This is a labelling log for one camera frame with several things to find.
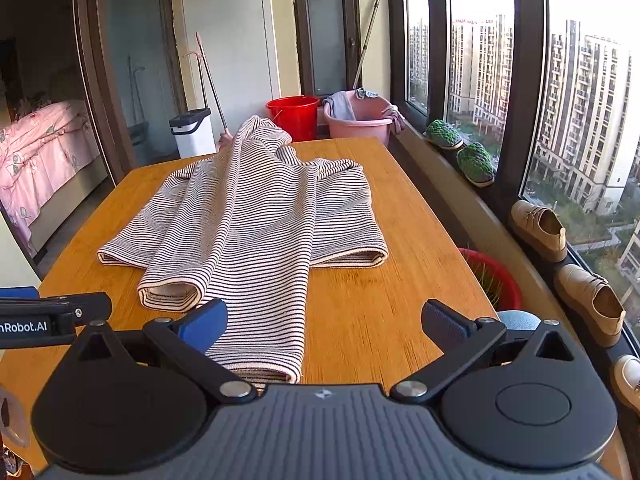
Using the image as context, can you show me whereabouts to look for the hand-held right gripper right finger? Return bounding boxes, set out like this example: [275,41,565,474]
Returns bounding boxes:
[389,298,576,406]

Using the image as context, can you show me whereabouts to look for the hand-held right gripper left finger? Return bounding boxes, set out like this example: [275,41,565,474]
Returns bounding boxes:
[70,298,258,406]

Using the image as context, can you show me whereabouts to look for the striped knit shirt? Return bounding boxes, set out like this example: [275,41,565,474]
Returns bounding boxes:
[96,115,390,386]

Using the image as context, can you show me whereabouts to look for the red basin with grass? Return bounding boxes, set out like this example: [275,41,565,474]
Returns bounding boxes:
[457,247,522,312]

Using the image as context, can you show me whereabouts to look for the light blue round stool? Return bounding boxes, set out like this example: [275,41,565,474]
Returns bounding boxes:
[495,310,543,333]

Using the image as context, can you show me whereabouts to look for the beige leather shoe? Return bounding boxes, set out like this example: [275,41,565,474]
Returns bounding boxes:
[553,263,627,348]
[510,200,568,263]

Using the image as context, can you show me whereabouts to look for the bed with pink floral blanket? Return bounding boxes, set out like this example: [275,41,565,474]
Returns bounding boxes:
[0,99,108,256]

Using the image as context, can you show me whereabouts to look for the green knitted shoe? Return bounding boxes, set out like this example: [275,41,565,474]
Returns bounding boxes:
[425,119,464,150]
[456,142,496,188]

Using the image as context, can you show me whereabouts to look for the white trash bin black lid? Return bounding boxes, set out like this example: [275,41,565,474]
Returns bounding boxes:
[169,108,217,160]

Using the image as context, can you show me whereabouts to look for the cream shoe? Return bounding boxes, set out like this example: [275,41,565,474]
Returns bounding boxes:
[611,355,640,413]

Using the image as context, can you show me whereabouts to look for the pink cloth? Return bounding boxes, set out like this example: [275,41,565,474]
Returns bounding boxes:
[382,105,407,135]

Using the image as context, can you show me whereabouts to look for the pink plastic basin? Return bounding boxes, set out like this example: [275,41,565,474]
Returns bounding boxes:
[322,91,396,146]

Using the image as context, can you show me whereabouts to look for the red plastic bucket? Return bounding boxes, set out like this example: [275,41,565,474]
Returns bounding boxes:
[265,95,320,143]

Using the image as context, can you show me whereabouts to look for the grey cloth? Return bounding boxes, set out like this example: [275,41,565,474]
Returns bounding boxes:
[324,91,357,122]

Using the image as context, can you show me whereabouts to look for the pink hooked pole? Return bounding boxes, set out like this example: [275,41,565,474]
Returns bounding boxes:
[182,50,212,111]

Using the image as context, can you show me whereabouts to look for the white closet door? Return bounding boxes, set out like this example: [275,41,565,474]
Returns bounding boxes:
[181,0,279,117]

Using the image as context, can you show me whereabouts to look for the metal mop pole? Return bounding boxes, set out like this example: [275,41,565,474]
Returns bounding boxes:
[352,0,390,92]

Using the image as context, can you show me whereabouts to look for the brown frosted glass door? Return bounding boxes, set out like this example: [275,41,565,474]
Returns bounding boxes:
[291,0,362,98]

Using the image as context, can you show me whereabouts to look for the brown sliding door frame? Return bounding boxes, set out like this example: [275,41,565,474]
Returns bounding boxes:
[72,0,188,186]

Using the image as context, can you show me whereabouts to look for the dark window frame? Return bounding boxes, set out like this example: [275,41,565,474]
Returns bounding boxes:
[387,0,640,411]

